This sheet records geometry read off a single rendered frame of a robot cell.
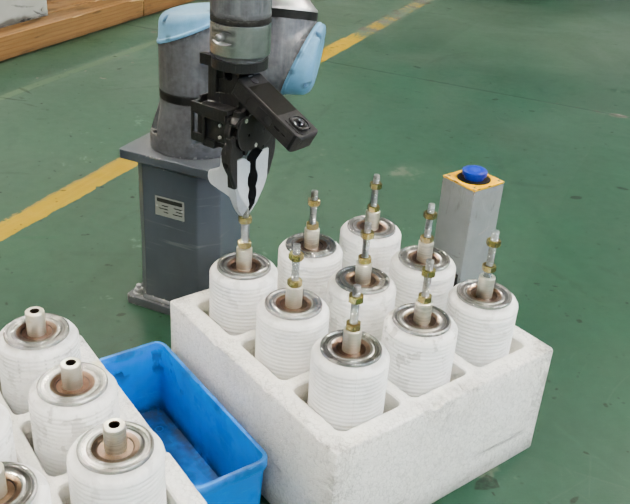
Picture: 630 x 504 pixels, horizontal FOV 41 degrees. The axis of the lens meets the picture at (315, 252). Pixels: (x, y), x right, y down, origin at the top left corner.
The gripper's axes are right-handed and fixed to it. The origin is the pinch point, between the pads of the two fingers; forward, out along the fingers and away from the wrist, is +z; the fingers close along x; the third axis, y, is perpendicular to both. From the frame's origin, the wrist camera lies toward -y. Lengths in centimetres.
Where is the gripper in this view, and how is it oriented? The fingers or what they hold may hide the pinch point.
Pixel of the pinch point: (249, 206)
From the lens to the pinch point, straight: 112.8
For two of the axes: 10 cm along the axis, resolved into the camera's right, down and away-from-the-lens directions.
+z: -0.6, 8.8, 4.7
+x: -5.8, 3.5, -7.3
